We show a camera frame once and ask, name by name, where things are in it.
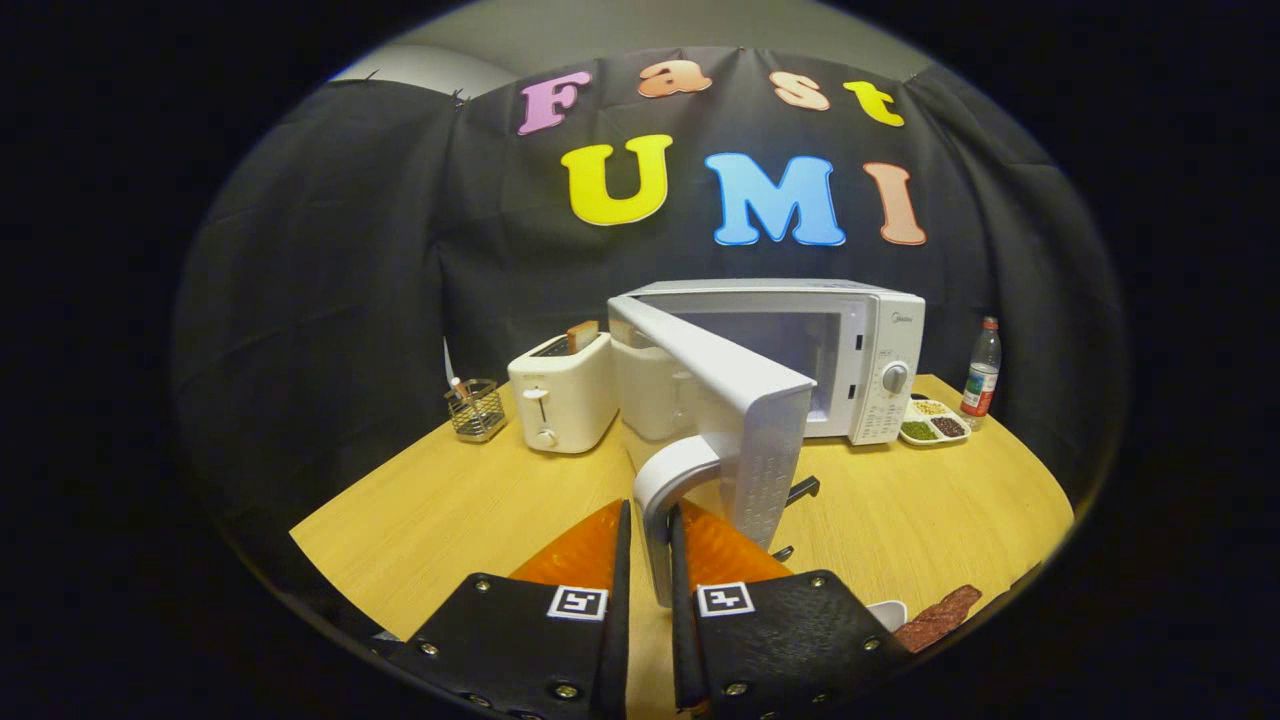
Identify white divided dish of beans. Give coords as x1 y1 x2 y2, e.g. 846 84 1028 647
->
897 396 972 447

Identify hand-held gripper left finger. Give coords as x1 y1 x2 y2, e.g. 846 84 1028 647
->
385 500 633 720

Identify white toaster oven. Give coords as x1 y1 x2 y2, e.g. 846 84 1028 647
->
605 278 927 608

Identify white bread toaster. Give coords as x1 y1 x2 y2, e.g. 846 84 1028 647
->
507 332 619 455

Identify clear plastic water bottle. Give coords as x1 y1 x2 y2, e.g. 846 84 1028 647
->
960 317 1002 431

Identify dried meat strip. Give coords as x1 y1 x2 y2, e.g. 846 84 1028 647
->
893 585 983 653

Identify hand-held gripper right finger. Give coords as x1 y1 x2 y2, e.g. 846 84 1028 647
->
667 500 913 716

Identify wire mesh basket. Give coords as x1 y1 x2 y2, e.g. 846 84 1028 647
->
445 378 508 444

